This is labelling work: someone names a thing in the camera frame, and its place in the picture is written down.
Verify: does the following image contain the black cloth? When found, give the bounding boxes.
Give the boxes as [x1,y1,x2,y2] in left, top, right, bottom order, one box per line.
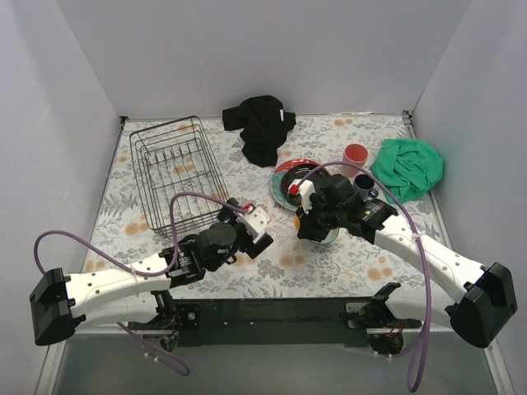
[222,95,296,168]

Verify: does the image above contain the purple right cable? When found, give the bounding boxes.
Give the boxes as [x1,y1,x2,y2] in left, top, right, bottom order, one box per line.
[294,161,433,393]

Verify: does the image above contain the large white plate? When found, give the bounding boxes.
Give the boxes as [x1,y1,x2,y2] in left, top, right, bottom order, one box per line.
[270,159,319,211]

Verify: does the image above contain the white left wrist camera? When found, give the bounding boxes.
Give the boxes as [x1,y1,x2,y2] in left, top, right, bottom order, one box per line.
[236,204,271,244]

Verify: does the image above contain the purple cable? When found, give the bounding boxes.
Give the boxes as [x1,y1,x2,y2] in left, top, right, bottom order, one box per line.
[33,192,248,376]
[294,161,433,393]

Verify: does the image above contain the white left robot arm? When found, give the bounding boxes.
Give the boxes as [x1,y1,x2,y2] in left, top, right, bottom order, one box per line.
[29,198,273,346]

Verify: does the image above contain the floral table mat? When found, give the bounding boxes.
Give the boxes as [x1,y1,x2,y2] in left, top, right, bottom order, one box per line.
[84,115,424,299]

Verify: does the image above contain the white green patterned bowl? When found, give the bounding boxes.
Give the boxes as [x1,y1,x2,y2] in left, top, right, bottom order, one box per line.
[315,229,339,245]

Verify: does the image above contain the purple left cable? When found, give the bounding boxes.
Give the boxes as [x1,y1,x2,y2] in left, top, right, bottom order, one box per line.
[33,192,248,376]

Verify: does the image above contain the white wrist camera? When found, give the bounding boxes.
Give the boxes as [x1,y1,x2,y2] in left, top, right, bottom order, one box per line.
[236,204,271,244]
[287,179,315,213]

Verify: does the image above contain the pink cup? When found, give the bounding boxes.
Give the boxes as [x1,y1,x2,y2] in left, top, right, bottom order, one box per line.
[341,143,369,178]

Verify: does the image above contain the yellow bowl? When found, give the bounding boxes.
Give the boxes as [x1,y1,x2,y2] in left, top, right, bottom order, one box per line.
[294,207,301,232]

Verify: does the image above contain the green cloth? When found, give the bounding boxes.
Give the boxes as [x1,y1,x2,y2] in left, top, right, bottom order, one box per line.
[371,139,444,203]

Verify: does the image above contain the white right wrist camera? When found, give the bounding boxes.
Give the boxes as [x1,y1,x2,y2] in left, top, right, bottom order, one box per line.
[287,179,315,213]

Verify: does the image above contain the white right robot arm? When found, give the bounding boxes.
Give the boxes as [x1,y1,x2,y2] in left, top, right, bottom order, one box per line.
[288,174,517,348]

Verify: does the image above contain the black base frame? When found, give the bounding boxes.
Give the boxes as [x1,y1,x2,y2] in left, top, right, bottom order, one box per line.
[53,298,489,355]

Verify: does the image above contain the black wire dish rack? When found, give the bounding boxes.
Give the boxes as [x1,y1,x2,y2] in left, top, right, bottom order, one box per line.
[129,115,229,239]

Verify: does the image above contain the dark blue mug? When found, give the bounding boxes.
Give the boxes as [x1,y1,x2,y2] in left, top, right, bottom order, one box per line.
[352,174,379,201]

